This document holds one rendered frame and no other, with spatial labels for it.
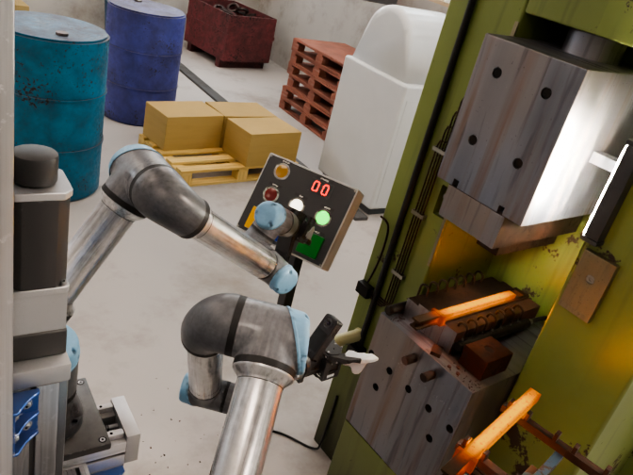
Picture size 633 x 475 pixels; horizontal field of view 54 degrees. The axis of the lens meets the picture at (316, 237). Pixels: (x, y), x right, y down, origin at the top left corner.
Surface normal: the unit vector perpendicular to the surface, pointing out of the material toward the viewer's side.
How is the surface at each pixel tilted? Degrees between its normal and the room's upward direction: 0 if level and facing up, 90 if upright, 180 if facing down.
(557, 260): 90
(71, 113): 90
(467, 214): 90
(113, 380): 0
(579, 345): 90
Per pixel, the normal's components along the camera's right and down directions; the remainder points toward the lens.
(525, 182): -0.78, 0.11
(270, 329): 0.11, -0.45
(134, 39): -0.01, 0.46
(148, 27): 0.28, 0.50
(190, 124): 0.64, 0.48
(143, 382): 0.22, -0.86
